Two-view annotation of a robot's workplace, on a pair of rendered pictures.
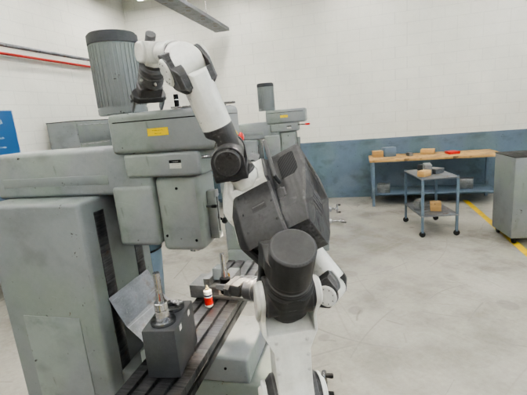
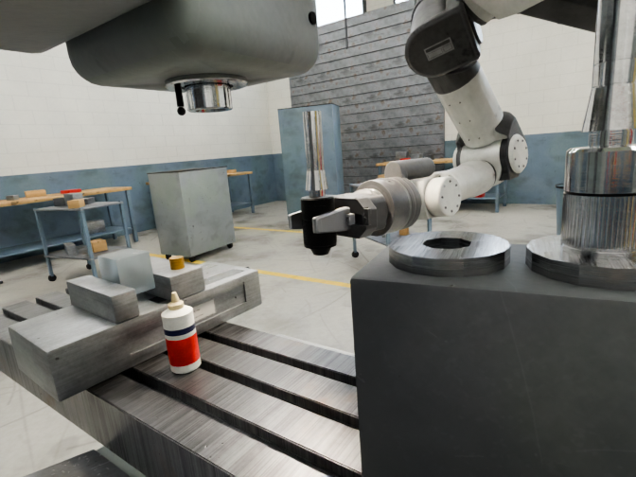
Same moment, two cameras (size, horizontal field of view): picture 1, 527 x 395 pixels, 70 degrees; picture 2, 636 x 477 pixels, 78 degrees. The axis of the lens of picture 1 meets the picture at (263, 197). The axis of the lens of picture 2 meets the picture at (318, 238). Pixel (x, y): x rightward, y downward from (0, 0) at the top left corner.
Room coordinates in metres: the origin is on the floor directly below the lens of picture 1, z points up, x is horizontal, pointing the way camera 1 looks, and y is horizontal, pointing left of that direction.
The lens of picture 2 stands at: (1.32, 0.70, 1.23)
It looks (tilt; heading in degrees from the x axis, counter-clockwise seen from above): 13 degrees down; 291
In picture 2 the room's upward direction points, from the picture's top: 4 degrees counter-clockwise
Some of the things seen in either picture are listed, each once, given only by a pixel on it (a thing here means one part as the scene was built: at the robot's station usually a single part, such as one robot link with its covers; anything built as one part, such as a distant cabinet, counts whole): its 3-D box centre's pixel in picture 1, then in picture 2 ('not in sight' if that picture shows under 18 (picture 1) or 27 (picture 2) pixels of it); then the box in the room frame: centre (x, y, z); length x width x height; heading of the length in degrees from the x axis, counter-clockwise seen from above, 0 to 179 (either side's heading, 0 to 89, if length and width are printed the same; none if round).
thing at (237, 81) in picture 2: not in sight; (206, 82); (1.58, 0.32, 1.31); 0.09 x 0.09 x 0.01
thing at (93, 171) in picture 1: (84, 170); not in sight; (1.71, 0.80, 1.66); 0.80 x 0.23 x 0.20; 75
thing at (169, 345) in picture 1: (171, 335); (513, 369); (1.28, 0.39, 1.05); 0.22 x 0.12 x 0.20; 174
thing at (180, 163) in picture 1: (175, 161); not in sight; (1.59, 0.36, 1.68); 0.34 x 0.24 x 0.10; 75
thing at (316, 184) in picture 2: (223, 265); (314, 154); (1.51, 0.20, 1.22); 0.03 x 0.03 x 0.11
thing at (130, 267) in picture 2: (219, 272); (127, 272); (1.81, 0.26, 1.07); 0.06 x 0.05 x 0.06; 163
